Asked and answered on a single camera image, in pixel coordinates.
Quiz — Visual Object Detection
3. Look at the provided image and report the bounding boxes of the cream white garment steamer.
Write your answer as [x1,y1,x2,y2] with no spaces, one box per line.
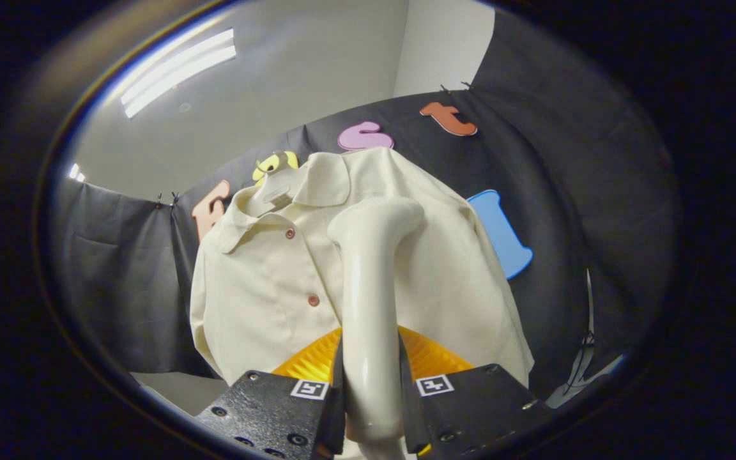
[326,196,426,460]

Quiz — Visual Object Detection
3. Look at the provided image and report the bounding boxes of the grey cabinet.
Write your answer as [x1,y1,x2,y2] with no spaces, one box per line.
[132,372,228,416]

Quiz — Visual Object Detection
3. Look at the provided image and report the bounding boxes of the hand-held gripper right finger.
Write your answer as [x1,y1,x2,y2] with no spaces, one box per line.
[397,326,554,457]

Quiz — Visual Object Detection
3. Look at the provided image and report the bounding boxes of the cream button shirt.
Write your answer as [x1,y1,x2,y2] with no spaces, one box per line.
[189,147,535,387]

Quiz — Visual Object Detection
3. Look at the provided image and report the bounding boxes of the cream clothes hanger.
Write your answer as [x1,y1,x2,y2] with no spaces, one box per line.
[254,151,298,218]

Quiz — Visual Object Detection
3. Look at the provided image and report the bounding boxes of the ceiling light panel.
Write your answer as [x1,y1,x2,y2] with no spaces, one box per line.
[120,28,238,119]

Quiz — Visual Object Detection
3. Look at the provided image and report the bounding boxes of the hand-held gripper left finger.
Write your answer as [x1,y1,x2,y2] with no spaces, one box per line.
[194,327,346,460]

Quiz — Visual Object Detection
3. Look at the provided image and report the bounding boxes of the black backdrop cloth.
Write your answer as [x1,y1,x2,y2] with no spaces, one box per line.
[49,10,682,397]

